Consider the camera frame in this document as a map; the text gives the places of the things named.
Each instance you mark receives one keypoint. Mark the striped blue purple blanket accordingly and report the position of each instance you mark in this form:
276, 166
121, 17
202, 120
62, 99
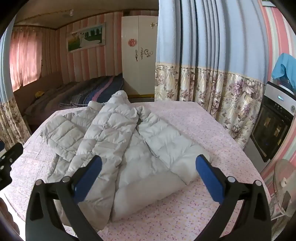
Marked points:
101, 89

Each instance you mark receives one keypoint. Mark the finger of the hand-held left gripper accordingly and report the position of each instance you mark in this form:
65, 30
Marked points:
5, 176
13, 153

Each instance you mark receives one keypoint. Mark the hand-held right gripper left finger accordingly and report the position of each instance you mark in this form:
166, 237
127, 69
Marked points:
89, 176

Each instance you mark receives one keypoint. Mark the white appliance with black door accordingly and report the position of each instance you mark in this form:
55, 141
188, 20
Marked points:
270, 125

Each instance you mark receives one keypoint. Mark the pink sheer curtain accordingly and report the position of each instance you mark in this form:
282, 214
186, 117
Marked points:
24, 60

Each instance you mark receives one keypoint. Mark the bed with dark cover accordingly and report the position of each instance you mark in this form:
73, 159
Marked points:
53, 97

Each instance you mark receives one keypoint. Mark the pink floral bed sheet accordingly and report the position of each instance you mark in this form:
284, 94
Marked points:
217, 129

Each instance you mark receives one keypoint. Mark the blue cloth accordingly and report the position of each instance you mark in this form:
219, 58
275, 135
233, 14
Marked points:
283, 66

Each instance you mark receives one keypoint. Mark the white wardrobe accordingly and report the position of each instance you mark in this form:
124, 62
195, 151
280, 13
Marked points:
138, 69

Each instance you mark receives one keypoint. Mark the framed landscape wall picture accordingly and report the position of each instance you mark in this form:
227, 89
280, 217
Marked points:
86, 38

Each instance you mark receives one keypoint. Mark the light grey puffer jacket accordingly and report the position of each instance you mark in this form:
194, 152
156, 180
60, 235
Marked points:
129, 148

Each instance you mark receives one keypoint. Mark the standing electric fan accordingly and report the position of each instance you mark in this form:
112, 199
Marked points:
278, 190

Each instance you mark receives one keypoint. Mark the wide blue floral curtain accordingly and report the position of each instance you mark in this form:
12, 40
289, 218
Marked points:
208, 58

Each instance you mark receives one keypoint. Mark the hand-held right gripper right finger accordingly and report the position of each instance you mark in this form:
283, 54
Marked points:
209, 178

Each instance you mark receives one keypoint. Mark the red round flower sticker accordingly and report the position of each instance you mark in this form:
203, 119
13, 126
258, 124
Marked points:
132, 42

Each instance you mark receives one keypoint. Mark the brown padded furniture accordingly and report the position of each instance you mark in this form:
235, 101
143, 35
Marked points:
9, 217

